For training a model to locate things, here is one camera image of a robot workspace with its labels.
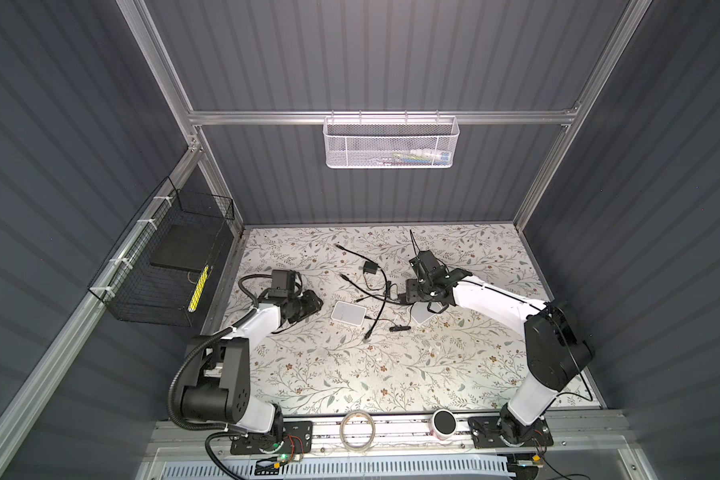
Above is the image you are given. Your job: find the aluminium front rail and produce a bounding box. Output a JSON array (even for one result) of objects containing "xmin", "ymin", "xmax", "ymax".
[{"xmin": 145, "ymin": 409, "xmax": 636, "ymax": 459}]

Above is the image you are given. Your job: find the clear tape roll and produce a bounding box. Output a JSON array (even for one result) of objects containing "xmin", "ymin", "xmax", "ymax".
[{"xmin": 338, "ymin": 410, "xmax": 376, "ymax": 453}]

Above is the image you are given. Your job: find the black foam pad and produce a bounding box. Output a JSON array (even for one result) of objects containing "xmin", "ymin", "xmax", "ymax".
[{"xmin": 150, "ymin": 225, "xmax": 217, "ymax": 273}]

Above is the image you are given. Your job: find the black power adapter thin cord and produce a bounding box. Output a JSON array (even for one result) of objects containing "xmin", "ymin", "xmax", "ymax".
[{"xmin": 362, "ymin": 281, "xmax": 412, "ymax": 334}]

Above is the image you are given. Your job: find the short black ethernet cable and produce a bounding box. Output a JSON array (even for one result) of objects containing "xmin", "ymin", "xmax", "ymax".
[{"xmin": 338, "ymin": 273, "xmax": 409, "ymax": 306}]

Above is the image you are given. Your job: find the black wire basket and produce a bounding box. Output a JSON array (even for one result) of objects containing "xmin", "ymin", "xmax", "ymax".
[{"xmin": 89, "ymin": 181, "xmax": 236, "ymax": 327}]

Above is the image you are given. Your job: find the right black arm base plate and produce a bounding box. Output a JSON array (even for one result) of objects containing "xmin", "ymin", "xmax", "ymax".
[{"xmin": 467, "ymin": 414, "xmax": 554, "ymax": 449}]

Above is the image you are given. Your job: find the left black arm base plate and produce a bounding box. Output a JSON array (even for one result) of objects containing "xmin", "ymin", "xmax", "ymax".
[{"xmin": 230, "ymin": 421, "xmax": 314, "ymax": 460}]

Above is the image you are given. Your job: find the white wire mesh basket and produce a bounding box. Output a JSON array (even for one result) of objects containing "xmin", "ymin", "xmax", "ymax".
[{"xmin": 322, "ymin": 114, "xmax": 460, "ymax": 169}]

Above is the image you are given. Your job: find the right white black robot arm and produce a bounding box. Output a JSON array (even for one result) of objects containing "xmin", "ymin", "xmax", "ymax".
[{"xmin": 405, "ymin": 250, "xmax": 595, "ymax": 446}]

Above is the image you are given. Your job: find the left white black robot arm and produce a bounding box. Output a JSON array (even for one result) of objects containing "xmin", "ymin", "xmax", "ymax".
[{"xmin": 167, "ymin": 270, "xmax": 323, "ymax": 443}]

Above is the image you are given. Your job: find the long black ethernet cable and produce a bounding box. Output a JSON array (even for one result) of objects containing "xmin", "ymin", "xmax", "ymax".
[{"xmin": 334, "ymin": 243, "xmax": 391, "ymax": 342}]

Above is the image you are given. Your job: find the white network switch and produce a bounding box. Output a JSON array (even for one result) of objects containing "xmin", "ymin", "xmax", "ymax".
[
  {"xmin": 331, "ymin": 301, "xmax": 367, "ymax": 328},
  {"xmin": 410, "ymin": 302, "xmax": 436, "ymax": 326}
]

